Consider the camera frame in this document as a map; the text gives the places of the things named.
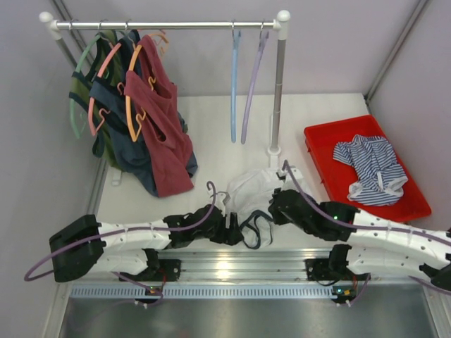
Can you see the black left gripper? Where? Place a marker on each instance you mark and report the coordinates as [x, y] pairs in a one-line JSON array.
[[231, 236]]

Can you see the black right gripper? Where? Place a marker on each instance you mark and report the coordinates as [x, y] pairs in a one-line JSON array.
[[277, 217]]

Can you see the white printed tank top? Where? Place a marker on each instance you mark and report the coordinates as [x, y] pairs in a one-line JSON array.
[[249, 198]]

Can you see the light blue hanger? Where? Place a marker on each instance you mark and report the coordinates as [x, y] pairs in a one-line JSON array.
[[236, 35]]

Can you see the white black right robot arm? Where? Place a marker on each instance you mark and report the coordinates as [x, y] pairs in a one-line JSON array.
[[364, 243]]

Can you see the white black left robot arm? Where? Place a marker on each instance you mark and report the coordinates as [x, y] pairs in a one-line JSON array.
[[89, 247]]

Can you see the navy blue tank top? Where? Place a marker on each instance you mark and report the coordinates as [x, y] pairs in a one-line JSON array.
[[132, 157]]

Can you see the orange hanger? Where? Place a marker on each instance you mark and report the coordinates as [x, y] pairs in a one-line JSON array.
[[147, 87]]

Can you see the maroon tank top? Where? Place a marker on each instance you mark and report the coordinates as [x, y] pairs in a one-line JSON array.
[[170, 151]]

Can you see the pink hanger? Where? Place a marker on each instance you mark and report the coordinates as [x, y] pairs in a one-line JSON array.
[[96, 120]]

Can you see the lilac purple hanger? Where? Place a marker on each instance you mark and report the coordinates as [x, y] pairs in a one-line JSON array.
[[257, 61]]

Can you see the olive green tank top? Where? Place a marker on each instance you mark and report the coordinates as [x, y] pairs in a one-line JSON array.
[[102, 146]]

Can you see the green hanger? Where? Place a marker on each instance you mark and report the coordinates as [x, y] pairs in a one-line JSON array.
[[80, 83]]

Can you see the blue white striped garment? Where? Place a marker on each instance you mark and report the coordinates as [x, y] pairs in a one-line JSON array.
[[380, 177]]

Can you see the metal clothes rack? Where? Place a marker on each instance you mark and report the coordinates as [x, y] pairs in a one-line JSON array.
[[280, 25]]

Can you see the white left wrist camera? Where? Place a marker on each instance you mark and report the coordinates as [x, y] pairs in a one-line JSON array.
[[222, 199]]

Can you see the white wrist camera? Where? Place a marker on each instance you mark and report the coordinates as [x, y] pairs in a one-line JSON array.
[[222, 199], [293, 174]]

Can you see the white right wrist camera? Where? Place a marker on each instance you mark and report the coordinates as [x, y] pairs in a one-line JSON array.
[[293, 174]]

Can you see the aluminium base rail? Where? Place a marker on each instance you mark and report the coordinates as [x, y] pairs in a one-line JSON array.
[[304, 264]]

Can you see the perforated light blue cable duct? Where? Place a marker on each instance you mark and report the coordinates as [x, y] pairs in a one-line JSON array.
[[222, 291]]

